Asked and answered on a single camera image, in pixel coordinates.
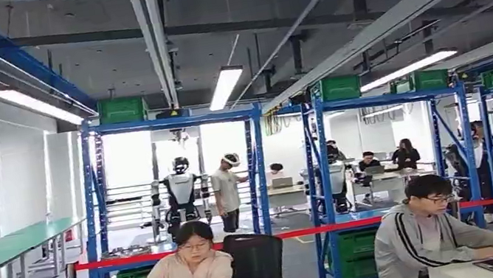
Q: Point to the grey laptop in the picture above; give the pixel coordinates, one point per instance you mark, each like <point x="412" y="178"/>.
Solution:
<point x="282" y="182"/>
<point x="374" y="170"/>

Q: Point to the ceiling strip light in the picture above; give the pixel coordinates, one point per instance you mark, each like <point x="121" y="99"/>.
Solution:
<point x="408" y="68"/>
<point x="226" y="86"/>
<point x="36" y="106"/>

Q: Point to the pale office desk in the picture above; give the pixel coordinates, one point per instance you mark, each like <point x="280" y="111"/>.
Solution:
<point x="287" y="195"/>
<point x="392" y="181"/>

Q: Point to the white and black humanoid robot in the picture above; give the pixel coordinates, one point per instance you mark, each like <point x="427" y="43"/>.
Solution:
<point x="338" y="178"/>
<point x="181" y="193"/>

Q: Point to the red barrier tape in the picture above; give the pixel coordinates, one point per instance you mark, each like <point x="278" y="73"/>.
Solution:
<point x="301" y="232"/>

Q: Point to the black mesh office chair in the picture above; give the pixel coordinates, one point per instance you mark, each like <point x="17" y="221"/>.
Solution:
<point x="256" y="262"/>

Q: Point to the tray of metal parts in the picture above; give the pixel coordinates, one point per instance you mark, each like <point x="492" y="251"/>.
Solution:
<point x="125" y="251"/>

